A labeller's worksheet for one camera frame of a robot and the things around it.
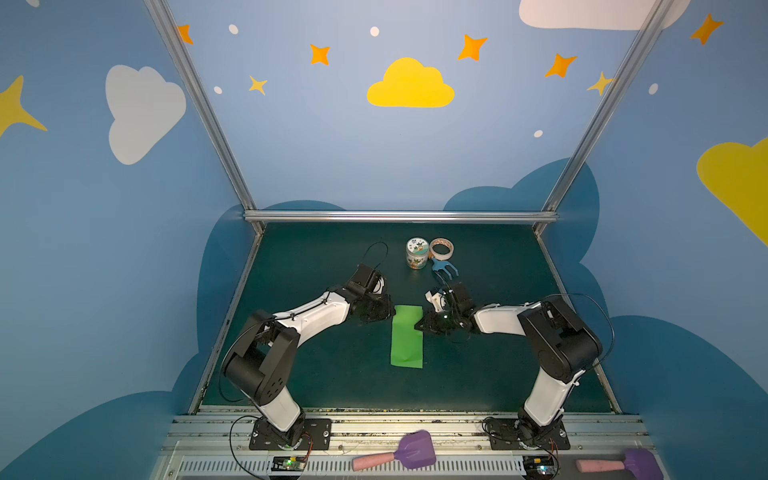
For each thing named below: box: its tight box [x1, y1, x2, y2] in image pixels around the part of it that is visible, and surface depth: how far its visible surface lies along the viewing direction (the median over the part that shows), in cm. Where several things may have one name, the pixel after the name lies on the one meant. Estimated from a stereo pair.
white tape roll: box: [430, 238, 454, 261], surface depth 117 cm
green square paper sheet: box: [390, 305, 423, 369], surface depth 95 cm
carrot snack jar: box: [406, 237, 429, 270], surface depth 107 cm
